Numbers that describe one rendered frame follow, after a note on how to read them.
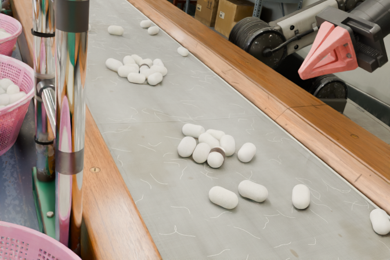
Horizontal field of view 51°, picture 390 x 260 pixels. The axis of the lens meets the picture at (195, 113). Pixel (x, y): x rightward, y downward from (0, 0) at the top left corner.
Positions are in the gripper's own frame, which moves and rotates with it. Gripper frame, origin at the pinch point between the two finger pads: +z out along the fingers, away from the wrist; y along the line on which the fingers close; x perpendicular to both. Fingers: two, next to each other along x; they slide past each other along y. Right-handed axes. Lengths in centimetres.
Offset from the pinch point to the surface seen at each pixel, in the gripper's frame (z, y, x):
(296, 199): 12.5, 12.8, 3.4
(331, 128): -0.5, -0.1, 13.1
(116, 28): 16, -54, 1
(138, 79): 19.3, -24.4, -1.1
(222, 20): -64, -266, 137
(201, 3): -63, -303, 131
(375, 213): 6.2, 17.4, 8.3
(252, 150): 12.3, 2.4, 3.4
